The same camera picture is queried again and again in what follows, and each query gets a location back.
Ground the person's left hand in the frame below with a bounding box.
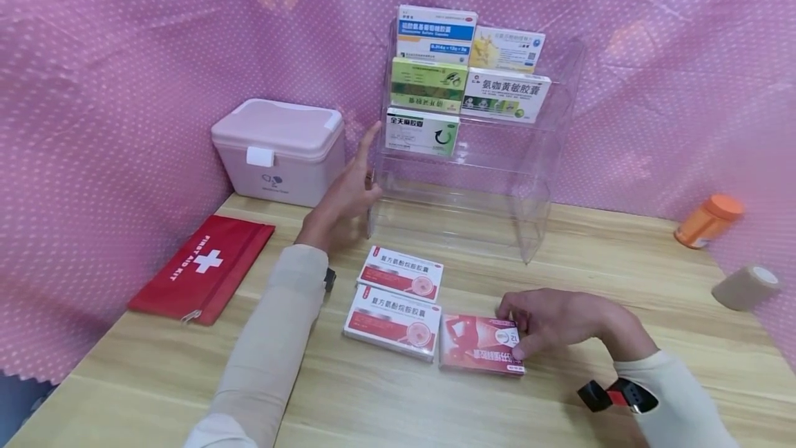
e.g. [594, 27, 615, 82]
[295, 122, 384, 255]

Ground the person's right hand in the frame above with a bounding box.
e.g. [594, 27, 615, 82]
[495, 288, 660, 364]

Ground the person's left forearm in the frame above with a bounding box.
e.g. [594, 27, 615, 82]
[183, 244, 330, 448]

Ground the person's right forearm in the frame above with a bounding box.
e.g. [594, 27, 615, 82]
[612, 350, 741, 448]

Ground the pink plastic storage box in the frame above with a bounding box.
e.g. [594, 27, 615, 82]
[210, 97, 348, 209]

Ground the white red medicine box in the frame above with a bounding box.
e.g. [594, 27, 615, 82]
[342, 284, 443, 364]
[357, 245, 445, 304]

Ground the white box green arrow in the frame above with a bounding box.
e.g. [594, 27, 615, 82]
[384, 107, 462, 158]

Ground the red first aid pouch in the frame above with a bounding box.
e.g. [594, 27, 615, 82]
[127, 214, 276, 327]

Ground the clear acrylic display rack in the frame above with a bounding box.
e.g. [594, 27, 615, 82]
[367, 19, 589, 265]

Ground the green medicine box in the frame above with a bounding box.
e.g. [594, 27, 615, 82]
[390, 56, 469, 115]

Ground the orange bottle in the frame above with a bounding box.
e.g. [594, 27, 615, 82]
[674, 193, 746, 250]

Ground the beige bandage roll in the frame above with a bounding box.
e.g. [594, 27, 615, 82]
[711, 264, 783, 312]

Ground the blue white medicine box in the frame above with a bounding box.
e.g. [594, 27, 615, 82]
[396, 4, 479, 66]

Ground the white box green label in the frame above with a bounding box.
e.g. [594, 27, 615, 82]
[460, 66, 553, 124]

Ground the yellow medicine box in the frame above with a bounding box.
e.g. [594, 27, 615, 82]
[469, 25, 547, 76]

